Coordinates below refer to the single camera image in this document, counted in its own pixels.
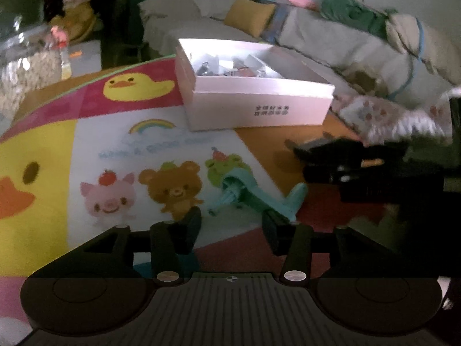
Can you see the yellow cushion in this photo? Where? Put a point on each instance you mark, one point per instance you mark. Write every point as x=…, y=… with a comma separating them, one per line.
x=248, y=16

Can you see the pile of small trinkets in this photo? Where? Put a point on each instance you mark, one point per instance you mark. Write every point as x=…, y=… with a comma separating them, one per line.
x=234, y=66

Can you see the small red lid plastic jar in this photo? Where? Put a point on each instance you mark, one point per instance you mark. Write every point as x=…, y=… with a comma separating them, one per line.
x=65, y=61

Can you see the grey covered sofa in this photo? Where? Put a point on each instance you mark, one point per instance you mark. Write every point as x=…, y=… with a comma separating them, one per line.
x=216, y=25

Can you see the yellow plush toy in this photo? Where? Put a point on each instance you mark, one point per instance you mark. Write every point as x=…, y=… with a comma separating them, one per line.
x=75, y=21

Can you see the white cardboard box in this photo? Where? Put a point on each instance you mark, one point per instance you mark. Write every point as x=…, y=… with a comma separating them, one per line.
x=259, y=104

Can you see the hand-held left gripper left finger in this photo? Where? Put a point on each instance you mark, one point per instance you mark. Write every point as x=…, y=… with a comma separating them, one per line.
x=187, y=230

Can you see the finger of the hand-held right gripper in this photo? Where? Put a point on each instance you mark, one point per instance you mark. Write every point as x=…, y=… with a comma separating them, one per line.
x=331, y=151
x=324, y=174

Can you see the pink soft item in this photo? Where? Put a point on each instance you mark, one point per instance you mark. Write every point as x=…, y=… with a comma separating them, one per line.
x=300, y=1

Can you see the white paw print cloth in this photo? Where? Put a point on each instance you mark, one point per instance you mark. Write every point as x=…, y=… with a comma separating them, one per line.
x=374, y=115

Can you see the pink plastic toy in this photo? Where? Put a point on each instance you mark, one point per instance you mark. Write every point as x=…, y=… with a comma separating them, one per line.
x=59, y=34

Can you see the large glass jar of peanuts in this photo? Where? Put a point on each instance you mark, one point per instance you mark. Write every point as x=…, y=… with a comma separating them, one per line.
x=25, y=75

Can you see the green cloth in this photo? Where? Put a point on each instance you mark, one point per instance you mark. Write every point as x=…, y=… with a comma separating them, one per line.
x=353, y=14

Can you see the colourful cartoon play mat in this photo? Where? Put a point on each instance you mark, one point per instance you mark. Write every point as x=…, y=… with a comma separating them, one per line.
x=108, y=144

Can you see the teal plastic tool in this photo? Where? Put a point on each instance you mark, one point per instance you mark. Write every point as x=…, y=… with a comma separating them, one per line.
x=248, y=187

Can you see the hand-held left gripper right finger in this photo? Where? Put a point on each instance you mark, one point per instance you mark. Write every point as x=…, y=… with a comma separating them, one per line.
x=273, y=229

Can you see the blue patterned cushion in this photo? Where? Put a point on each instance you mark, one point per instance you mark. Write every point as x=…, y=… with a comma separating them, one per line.
x=275, y=21

